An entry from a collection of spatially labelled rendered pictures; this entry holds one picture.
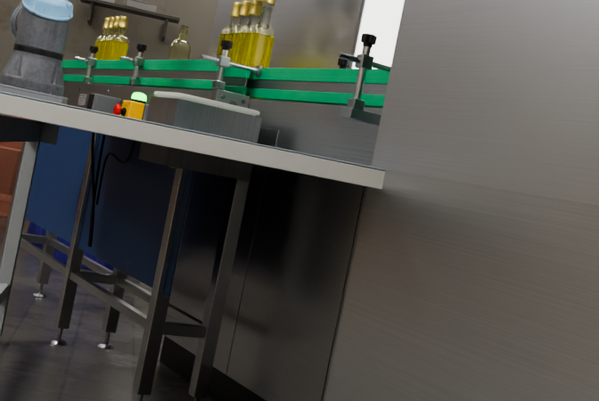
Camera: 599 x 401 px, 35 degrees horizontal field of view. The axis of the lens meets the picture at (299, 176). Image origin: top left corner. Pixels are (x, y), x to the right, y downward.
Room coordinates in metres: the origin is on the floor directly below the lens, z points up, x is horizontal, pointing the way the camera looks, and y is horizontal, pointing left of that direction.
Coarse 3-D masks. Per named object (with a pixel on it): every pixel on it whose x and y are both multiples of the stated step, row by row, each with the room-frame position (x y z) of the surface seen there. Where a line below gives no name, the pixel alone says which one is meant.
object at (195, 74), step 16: (64, 64) 3.67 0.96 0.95; (80, 64) 3.50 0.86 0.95; (96, 64) 3.34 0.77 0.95; (112, 64) 3.20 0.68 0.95; (128, 64) 3.07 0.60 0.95; (144, 64) 2.95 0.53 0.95; (160, 64) 2.83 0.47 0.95; (176, 64) 2.73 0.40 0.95; (192, 64) 2.64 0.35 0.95; (208, 64) 2.55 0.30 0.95; (64, 80) 3.63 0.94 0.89; (80, 80) 3.46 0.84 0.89; (96, 80) 3.31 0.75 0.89; (112, 80) 3.17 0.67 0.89; (128, 80) 3.04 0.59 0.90; (144, 80) 2.92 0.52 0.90; (160, 80) 2.81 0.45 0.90; (176, 80) 2.71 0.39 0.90; (192, 80) 2.62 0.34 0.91; (208, 80) 2.53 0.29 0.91
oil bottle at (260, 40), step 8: (264, 24) 2.61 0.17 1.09; (256, 32) 2.59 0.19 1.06; (264, 32) 2.59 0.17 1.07; (272, 32) 2.61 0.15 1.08; (248, 40) 2.62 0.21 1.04; (256, 40) 2.59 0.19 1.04; (264, 40) 2.59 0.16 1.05; (272, 40) 2.61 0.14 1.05; (248, 48) 2.61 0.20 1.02; (256, 48) 2.59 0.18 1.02; (264, 48) 2.60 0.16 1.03; (248, 56) 2.61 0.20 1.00; (256, 56) 2.59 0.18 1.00; (264, 56) 2.60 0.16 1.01; (248, 64) 2.60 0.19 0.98; (256, 64) 2.59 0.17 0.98; (264, 64) 2.60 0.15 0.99
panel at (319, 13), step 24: (288, 0) 2.77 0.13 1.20; (312, 0) 2.66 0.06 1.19; (336, 0) 2.55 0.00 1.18; (360, 0) 2.45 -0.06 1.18; (288, 24) 2.75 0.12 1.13; (312, 24) 2.63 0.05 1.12; (336, 24) 2.53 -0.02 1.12; (360, 24) 2.43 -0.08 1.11; (288, 48) 2.73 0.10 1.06; (312, 48) 2.61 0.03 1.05; (336, 48) 2.51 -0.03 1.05
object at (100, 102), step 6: (90, 96) 3.03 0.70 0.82; (96, 96) 2.98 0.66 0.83; (102, 96) 2.98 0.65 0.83; (108, 96) 2.99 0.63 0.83; (90, 102) 3.02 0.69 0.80; (96, 102) 2.98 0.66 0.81; (102, 102) 2.98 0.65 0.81; (108, 102) 2.99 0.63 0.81; (114, 102) 3.00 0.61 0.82; (90, 108) 3.01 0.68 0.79; (96, 108) 2.98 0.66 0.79; (102, 108) 2.99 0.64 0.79; (108, 108) 3.00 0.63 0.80
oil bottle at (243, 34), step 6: (252, 24) 2.65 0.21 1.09; (240, 30) 2.67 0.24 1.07; (246, 30) 2.64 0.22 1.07; (240, 36) 2.66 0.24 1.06; (246, 36) 2.63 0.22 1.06; (240, 42) 2.65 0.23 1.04; (246, 42) 2.63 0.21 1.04; (240, 48) 2.65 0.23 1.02; (234, 54) 2.67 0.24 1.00; (240, 54) 2.64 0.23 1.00; (234, 60) 2.66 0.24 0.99; (240, 60) 2.64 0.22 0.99
